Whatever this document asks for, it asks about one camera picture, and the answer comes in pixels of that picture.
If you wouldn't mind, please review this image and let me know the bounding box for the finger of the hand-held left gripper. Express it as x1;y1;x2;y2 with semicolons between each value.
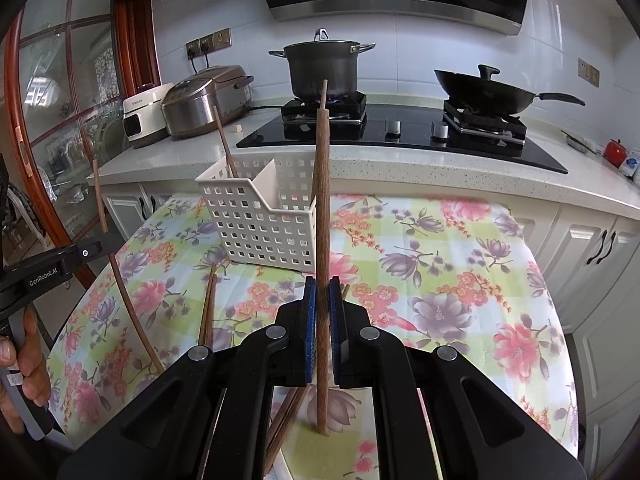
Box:
66;233;119;270

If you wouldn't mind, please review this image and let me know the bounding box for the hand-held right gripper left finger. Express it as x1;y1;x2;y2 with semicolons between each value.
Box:
57;276;318;480

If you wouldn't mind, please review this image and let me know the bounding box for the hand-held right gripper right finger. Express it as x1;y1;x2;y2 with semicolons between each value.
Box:
327;276;588;480

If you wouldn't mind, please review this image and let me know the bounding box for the white perforated plastic basket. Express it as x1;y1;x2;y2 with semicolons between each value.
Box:
195;154;331;273

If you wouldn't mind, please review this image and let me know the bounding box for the person's left hand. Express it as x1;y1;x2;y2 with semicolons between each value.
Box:
0;307;52;434

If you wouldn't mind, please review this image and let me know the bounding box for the white cabinet door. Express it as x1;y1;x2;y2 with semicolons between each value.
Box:
542;204;626;333
102;195;151;246
570;217;640;466

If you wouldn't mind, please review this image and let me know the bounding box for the floral tablecloth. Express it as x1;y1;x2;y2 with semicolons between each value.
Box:
47;192;588;480

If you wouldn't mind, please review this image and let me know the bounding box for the white kitchen appliance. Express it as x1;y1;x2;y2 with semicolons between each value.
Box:
123;82;176;149

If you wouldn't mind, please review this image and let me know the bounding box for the wooden framed glass door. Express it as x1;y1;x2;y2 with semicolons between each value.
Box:
0;0;161;281

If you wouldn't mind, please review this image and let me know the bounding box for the silver rice cooker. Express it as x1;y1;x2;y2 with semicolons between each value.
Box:
160;64;255;139

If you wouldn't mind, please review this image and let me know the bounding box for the black glass gas stove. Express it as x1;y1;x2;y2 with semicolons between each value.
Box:
236;91;569;175

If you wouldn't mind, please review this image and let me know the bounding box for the dark lidded stock pot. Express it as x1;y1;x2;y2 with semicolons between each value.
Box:
268;28;377;101

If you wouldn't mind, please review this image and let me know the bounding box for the black wok with lid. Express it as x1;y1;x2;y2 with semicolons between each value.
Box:
433;64;586;117

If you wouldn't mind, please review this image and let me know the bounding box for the speckled white kitchen countertop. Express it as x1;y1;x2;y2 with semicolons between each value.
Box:
97;85;640;221

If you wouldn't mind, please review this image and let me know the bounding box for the metal tray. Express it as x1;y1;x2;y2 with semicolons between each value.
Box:
560;129;603;155

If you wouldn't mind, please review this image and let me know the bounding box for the red apple-shaped jar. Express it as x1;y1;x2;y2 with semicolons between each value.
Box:
604;140;628;166

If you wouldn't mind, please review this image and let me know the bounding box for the wall switch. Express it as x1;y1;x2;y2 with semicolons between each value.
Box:
578;58;600;86

